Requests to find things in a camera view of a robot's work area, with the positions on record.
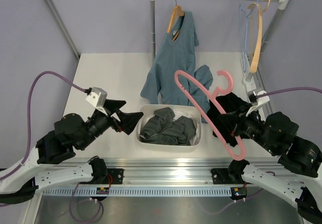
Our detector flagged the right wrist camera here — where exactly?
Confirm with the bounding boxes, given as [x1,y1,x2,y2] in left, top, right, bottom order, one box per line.
[246,91,270,117]

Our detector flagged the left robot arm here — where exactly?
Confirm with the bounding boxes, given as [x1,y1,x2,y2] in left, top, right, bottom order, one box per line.
[1,100,143,206]

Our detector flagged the light blue cable duct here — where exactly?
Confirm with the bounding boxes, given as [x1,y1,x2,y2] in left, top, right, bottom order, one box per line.
[43,186,232,197]

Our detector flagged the purple cable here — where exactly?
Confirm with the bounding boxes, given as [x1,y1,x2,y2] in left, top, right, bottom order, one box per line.
[0,70,104,221]
[201,87,322,214]

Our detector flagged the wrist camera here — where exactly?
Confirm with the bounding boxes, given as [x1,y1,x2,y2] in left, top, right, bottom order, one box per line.
[86,87,107,115]
[246,91,270,117]

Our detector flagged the beige plastic hanger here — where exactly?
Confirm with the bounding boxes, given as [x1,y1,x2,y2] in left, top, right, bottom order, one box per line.
[248,0,271,74]

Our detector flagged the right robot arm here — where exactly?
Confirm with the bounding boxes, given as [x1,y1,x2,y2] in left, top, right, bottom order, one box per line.
[216,106,321,223]

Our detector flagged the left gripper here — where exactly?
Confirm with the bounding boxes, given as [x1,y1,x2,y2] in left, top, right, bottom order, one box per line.
[78,99,144,150]

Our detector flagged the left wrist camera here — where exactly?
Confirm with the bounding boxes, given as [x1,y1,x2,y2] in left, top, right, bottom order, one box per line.
[86,87,107,115]

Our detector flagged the black t shirt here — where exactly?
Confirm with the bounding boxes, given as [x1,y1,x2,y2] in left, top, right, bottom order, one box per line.
[207,92,251,147]

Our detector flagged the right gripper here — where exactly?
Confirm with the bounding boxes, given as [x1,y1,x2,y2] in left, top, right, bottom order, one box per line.
[217,102,277,153]

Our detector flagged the grey clothes in basket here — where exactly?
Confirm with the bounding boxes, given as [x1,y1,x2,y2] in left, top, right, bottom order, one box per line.
[139,107,197,146]

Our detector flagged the white laundry basket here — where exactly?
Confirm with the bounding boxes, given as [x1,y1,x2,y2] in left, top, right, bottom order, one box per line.
[135,104,201,153]

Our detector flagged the wooden hanger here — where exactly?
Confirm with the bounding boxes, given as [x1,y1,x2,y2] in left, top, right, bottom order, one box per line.
[167,0,185,35]

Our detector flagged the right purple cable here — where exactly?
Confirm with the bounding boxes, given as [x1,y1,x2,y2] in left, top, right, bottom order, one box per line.
[201,87,322,214]

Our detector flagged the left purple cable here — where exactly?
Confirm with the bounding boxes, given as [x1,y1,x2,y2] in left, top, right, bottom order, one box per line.
[0,70,104,221]

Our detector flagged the teal blue t shirt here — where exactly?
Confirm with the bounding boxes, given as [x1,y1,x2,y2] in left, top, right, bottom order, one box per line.
[140,11,213,106]

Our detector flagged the aluminium mounting rail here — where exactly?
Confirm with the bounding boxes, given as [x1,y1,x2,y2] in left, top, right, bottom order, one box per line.
[50,157,280,187]

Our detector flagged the light blue wire hanger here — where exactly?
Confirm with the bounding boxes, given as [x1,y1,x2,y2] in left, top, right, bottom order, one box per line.
[238,5,253,73]

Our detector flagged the pink plastic hanger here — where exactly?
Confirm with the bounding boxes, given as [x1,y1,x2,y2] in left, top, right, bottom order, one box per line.
[174,69,246,161]

